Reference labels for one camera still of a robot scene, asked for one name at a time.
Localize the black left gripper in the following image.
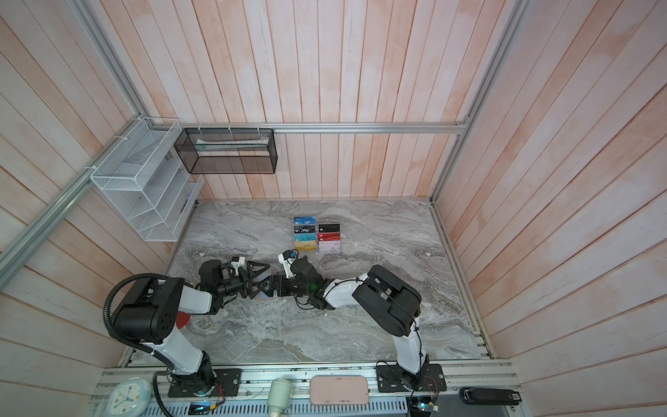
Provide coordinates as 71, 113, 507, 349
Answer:
217, 261, 270, 299

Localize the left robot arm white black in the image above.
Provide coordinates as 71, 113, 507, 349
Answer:
102, 257, 270, 396

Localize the red credit card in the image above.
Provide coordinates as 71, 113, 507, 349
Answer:
317, 232, 340, 242

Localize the gold credit card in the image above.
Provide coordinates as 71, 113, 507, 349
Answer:
295, 241, 317, 252

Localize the black stapler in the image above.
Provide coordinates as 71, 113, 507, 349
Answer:
459, 387, 522, 406

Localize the black mesh basket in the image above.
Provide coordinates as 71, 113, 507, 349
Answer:
175, 127, 278, 175

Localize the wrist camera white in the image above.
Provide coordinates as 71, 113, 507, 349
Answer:
229, 256, 246, 275
278, 250, 299, 279

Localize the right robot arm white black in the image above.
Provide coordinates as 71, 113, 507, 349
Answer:
261, 256, 428, 389

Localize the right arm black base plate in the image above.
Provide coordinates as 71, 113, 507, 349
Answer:
375, 363, 446, 393

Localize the pink rectangular case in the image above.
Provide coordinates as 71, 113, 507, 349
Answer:
309, 375, 370, 406

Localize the white analog clock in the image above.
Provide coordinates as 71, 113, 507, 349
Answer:
105, 378, 152, 417

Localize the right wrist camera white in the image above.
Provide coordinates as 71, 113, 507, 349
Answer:
278, 250, 299, 279

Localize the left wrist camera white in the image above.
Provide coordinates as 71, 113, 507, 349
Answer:
229, 256, 246, 275

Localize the teal credit card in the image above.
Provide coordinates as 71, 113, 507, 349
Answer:
295, 233, 317, 242

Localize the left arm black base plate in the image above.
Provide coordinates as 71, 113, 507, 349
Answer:
168, 368, 242, 398

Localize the black corrugated cable hose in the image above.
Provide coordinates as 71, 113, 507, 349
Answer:
102, 273, 173, 355

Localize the black credit card left column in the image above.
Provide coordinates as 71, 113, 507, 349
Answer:
294, 224, 317, 235

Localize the black credit card right column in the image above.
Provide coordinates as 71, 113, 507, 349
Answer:
318, 223, 340, 234

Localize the white wire mesh shelf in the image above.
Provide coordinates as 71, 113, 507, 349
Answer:
90, 117, 203, 243

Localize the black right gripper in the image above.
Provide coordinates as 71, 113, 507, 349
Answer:
259, 273, 314, 296

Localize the black credit card column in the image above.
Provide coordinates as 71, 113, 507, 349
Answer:
294, 224, 317, 235
318, 223, 340, 234

